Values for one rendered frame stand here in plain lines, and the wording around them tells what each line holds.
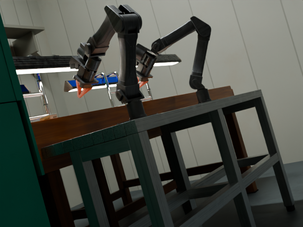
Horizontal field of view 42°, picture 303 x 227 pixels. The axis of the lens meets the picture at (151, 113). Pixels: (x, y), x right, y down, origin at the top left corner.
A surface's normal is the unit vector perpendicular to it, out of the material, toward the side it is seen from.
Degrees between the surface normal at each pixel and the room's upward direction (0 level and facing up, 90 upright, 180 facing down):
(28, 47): 90
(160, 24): 90
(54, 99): 90
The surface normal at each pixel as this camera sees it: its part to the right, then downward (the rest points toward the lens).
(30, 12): 0.80, -0.25
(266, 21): -0.54, 0.13
